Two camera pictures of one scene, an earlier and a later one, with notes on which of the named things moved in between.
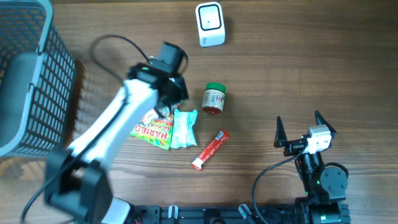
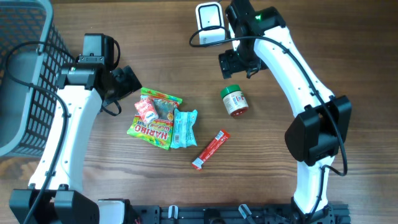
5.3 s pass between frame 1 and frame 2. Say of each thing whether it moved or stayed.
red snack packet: stayed
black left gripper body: moved
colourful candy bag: stayed
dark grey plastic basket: stayed
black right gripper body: moved
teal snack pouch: stayed
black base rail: stayed
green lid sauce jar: moved
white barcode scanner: stayed
